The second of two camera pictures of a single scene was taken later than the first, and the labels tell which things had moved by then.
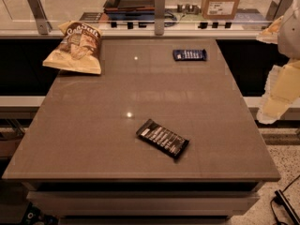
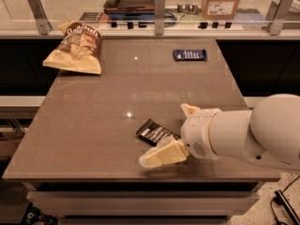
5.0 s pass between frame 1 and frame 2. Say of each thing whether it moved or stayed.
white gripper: moved
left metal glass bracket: stayed
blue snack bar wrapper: stayed
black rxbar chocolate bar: stayed
